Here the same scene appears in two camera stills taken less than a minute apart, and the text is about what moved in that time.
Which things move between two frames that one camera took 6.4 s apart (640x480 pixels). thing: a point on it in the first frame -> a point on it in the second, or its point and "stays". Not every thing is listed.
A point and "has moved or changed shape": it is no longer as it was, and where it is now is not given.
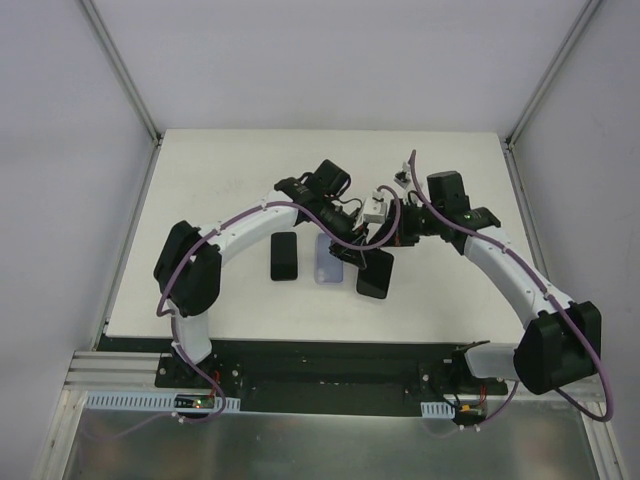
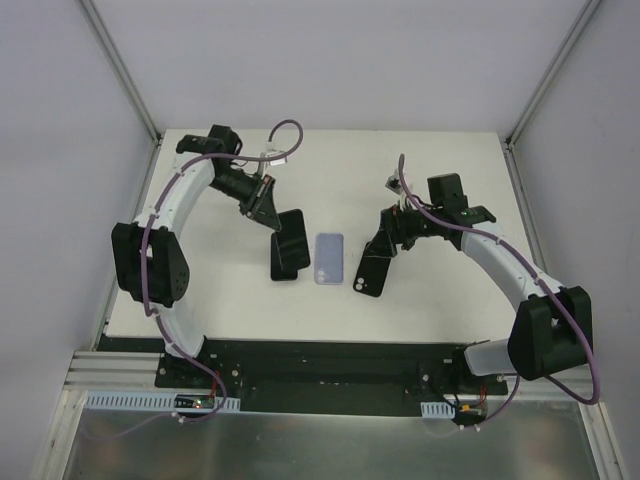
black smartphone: x=374 y=280 has moved or changed shape
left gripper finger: x=352 y=256 -> x=264 y=209
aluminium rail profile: x=115 y=371 stays
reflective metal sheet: x=536 y=440 stays
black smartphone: x=283 y=256 stays
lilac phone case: x=328 y=268 stays
